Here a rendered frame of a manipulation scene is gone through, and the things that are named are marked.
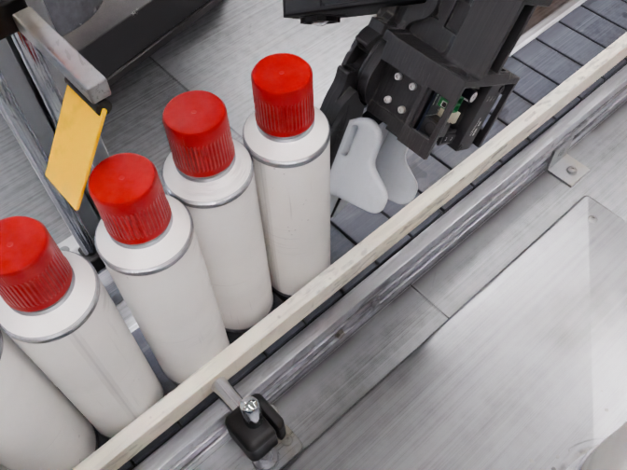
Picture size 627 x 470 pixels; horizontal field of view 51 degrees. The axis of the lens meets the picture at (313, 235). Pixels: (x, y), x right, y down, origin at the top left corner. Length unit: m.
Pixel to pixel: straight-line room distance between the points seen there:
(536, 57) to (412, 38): 0.31
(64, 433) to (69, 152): 0.18
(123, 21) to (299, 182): 0.40
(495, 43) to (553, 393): 0.25
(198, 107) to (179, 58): 0.43
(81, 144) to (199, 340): 0.16
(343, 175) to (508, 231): 0.22
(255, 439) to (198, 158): 0.18
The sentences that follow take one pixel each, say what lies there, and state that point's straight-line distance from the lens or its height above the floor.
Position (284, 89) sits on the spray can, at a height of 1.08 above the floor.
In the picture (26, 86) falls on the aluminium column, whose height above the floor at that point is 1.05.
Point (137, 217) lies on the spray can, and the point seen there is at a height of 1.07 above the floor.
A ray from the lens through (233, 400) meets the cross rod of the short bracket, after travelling 0.44.
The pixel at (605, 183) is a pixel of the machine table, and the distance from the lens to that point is 0.68.
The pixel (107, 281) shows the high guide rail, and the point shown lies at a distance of 0.44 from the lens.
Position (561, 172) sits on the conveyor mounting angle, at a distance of 0.67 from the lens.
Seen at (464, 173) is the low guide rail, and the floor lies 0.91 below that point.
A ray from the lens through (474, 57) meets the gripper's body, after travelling 0.40.
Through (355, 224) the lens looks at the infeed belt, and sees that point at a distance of 0.54.
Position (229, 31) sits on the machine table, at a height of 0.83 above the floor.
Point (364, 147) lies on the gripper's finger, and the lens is 0.44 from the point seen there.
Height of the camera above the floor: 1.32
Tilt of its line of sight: 56 degrees down
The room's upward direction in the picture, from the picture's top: 2 degrees counter-clockwise
